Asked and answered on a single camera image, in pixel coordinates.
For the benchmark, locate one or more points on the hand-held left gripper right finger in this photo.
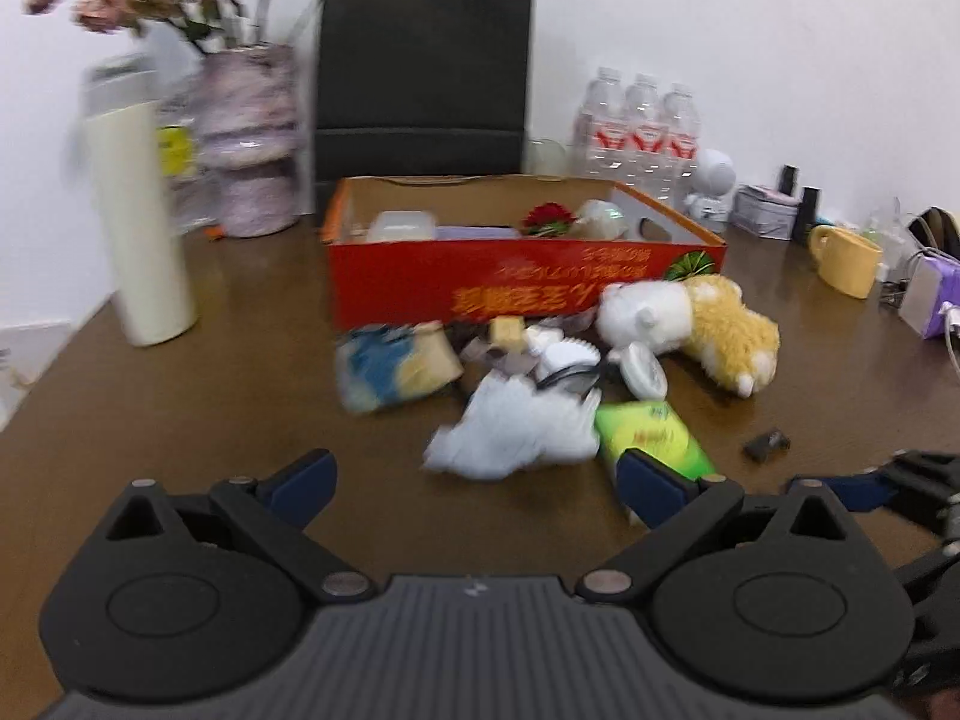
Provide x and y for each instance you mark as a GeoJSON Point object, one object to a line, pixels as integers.
{"type": "Point", "coordinates": [652, 491]}

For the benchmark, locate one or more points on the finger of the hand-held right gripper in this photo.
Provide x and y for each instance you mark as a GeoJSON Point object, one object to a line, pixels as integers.
{"type": "Point", "coordinates": [862, 493]}
{"type": "Point", "coordinates": [934, 570]}

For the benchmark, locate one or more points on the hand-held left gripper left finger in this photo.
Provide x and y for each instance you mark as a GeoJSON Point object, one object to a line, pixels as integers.
{"type": "Point", "coordinates": [304, 491]}

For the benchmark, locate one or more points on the green snack packet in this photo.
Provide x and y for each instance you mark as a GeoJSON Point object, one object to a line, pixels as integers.
{"type": "Point", "coordinates": [652, 431]}

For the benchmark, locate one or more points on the blue snack packet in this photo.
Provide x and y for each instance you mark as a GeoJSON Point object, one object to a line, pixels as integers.
{"type": "Point", "coordinates": [382, 371]}

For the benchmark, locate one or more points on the white tissue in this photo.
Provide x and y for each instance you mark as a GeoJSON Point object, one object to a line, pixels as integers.
{"type": "Point", "coordinates": [510, 420]}

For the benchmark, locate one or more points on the yellow white plush toy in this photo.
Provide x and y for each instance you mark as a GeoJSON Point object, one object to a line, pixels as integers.
{"type": "Point", "coordinates": [720, 322]}

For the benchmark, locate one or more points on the red cardboard box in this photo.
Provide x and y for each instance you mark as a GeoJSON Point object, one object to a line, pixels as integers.
{"type": "Point", "coordinates": [420, 277]}

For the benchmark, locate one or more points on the white plastic container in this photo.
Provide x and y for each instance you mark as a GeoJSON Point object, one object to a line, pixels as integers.
{"type": "Point", "coordinates": [401, 226]}

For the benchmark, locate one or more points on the small black clip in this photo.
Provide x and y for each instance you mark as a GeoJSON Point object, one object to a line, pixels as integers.
{"type": "Point", "coordinates": [766, 443]}

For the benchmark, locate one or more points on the white round cap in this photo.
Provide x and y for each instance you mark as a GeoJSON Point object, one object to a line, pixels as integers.
{"type": "Point", "coordinates": [643, 373]}

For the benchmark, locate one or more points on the white plastic piece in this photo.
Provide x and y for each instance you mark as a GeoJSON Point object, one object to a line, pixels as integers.
{"type": "Point", "coordinates": [562, 351]}

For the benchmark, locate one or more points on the purple white charger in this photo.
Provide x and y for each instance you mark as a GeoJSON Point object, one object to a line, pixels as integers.
{"type": "Point", "coordinates": [930, 292]}

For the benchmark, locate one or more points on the beige eraser block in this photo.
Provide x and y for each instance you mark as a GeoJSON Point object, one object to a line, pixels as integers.
{"type": "Point", "coordinates": [508, 332]}

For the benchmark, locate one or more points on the yellow mug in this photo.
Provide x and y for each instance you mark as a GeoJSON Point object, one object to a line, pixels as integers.
{"type": "Point", "coordinates": [851, 262]}

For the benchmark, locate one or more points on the small clear bottle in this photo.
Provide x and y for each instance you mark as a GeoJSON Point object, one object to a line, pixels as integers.
{"type": "Point", "coordinates": [874, 229]}

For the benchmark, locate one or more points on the white wrapped bundle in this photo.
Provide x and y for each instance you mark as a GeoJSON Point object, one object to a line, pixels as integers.
{"type": "Point", "coordinates": [600, 219]}

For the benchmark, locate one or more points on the dark brown object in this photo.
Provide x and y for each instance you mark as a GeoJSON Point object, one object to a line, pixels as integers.
{"type": "Point", "coordinates": [937, 225]}

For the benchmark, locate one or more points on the small black bottle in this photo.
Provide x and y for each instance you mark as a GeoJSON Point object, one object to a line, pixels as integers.
{"type": "Point", "coordinates": [787, 180]}
{"type": "Point", "coordinates": [808, 214]}

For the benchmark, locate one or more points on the red rose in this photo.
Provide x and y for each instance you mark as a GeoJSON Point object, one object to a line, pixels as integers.
{"type": "Point", "coordinates": [546, 217]}

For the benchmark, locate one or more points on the small grey tin box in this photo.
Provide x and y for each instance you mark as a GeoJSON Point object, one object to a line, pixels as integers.
{"type": "Point", "coordinates": [761, 210]}

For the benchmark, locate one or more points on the cream thermos bottle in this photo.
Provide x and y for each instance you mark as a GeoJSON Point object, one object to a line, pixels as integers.
{"type": "Point", "coordinates": [142, 225]}

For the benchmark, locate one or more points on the white round robot toy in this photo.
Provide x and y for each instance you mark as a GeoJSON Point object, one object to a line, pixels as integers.
{"type": "Point", "coordinates": [716, 172]}

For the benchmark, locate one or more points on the clear water bottle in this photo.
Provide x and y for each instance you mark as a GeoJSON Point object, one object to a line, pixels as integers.
{"type": "Point", "coordinates": [600, 127]}
{"type": "Point", "coordinates": [681, 142]}
{"type": "Point", "coordinates": [643, 135]}

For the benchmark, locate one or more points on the clear plastic cup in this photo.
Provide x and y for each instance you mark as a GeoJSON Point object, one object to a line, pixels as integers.
{"type": "Point", "coordinates": [549, 156]}

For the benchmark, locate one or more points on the clear smiley plastic bag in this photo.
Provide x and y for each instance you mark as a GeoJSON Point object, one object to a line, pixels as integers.
{"type": "Point", "coordinates": [174, 150]}

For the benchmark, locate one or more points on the black paper bag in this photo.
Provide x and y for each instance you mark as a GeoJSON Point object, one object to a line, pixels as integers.
{"type": "Point", "coordinates": [420, 67]}

